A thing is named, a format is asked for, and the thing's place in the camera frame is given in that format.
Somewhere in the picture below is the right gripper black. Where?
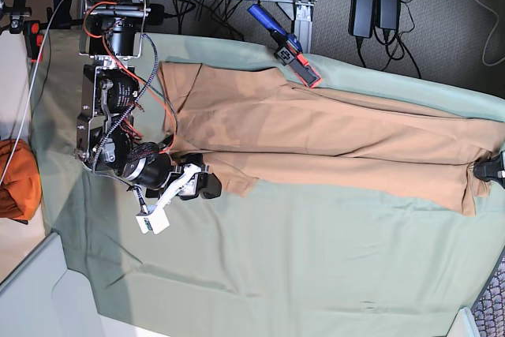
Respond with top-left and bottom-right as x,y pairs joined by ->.
124,153 -> 222,199

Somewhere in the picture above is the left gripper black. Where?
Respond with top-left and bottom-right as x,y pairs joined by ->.
473,152 -> 505,187

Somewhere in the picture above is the tan orange T-shirt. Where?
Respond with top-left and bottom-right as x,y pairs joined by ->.
159,62 -> 504,215

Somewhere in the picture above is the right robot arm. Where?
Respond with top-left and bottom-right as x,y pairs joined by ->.
75,0 -> 222,200

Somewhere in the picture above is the sage green table cloth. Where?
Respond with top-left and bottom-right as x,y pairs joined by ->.
31,30 -> 504,336

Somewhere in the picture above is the patterned grey mat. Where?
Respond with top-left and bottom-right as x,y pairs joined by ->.
472,260 -> 504,337

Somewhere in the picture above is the blue orange bar clamp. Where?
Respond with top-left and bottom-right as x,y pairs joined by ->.
248,4 -> 321,88

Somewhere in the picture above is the folded dark orange cloth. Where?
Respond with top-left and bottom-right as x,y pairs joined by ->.
1,139 -> 42,221

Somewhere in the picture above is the blue black corner clamp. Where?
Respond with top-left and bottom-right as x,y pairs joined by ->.
23,0 -> 84,63

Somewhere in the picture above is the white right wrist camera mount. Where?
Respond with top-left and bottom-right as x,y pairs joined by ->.
134,163 -> 208,234

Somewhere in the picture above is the thin grey cable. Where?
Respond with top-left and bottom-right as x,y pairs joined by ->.
453,0 -> 505,66

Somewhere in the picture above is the aluminium frame post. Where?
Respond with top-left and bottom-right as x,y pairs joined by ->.
277,0 -> 316,53

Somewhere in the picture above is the white cable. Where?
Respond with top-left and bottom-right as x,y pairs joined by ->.
0,0 -> 80,188

